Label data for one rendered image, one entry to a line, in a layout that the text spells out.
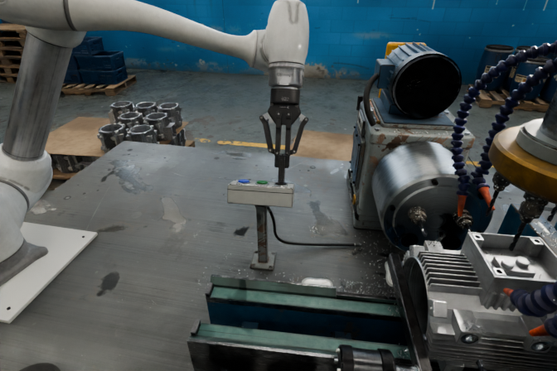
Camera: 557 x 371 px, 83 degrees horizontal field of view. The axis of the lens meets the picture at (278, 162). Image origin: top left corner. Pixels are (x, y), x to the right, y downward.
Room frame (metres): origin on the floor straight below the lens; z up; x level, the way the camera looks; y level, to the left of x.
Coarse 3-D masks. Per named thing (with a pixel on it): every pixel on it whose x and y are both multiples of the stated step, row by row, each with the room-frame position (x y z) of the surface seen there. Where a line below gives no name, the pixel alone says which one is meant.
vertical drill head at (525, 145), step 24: (552, 120) 0.37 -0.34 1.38; (504, 144) 0.39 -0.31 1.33; (528, 144) 0.36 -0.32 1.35; (552, 144) 0.34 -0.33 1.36; (504, 168) 0.36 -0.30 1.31; (528, 168) 0.33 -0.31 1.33; (552, 168) 0.32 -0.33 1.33; (528, 192) 0.33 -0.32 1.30; (552, 192) 0.30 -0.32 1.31; (528, 216) 0.32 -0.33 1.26; (552, 216) 0.40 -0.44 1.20
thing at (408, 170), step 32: (384, 160) 0.74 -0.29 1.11; (416, 160) 0.66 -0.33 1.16; (448, 160) 0.65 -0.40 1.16; (384, 192) 0.63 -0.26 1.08; (416, 192) 0.58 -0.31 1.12; (448, 192) 0.57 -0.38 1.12; (480, 192) 0.57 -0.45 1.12; (384, 224) 0.59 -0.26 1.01; (416, 224) 0.55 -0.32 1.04; (448, 224) 0.57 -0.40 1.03; (480, 224) 0.57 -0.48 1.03
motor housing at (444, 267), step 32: (416, 256) 0.42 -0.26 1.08; (448, 256) 0.40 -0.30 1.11; (416, 288) 0.44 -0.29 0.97; (448, 288) 0.34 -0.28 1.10; (480, 288) 0.34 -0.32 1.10; (448, 320) 0.31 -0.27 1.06; (480, 320) 0.30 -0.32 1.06; (512, 320) 0.30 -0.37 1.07; (544, 320) 0.30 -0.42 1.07; (448, 352) 0.28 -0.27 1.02; (480, 352) 0.28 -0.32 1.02; (512, 352) 0.28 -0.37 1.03
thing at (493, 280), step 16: (464, 240) 0.42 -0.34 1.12; (480, 240) 0.40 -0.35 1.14; (496, 240) 0.41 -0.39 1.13; (512, 240) 0.41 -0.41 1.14; (528, 240) 0.41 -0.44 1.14; (464, 256) 0.40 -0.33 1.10; (480, 256) 0.37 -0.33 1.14; (496, 256) 0.39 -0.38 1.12; (512, 256) 0.39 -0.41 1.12; (528, 256) 0.39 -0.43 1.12; (544, 256) 0.38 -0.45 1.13; (480, 272) 0.35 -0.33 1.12; (496, 272) 0.33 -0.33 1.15; (512, 272) 0.35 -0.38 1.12; (528, 272) 0.35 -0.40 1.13; (544, 272) 0.36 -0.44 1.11; (496, 288) 0.32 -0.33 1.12; (512, 288) 0.32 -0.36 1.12; (528, 288) 0.32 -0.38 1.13; (496, 304) 0.32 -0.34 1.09
